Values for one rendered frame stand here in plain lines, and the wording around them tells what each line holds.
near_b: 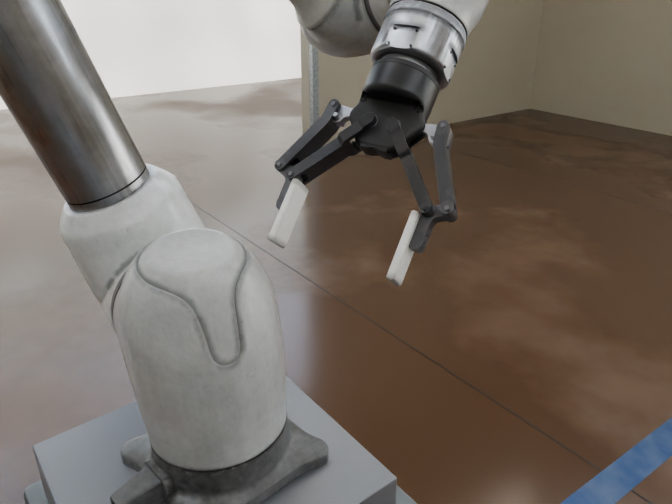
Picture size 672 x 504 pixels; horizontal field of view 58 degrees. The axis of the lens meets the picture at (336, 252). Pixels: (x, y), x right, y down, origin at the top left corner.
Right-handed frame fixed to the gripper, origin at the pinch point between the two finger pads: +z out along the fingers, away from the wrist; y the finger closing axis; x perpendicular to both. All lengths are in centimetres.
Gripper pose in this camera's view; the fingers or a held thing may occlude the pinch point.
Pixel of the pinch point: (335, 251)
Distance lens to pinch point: 60.7
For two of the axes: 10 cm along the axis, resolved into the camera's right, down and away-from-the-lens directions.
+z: -3.7, 9.2, -1.5
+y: 8.6, 2.7, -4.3
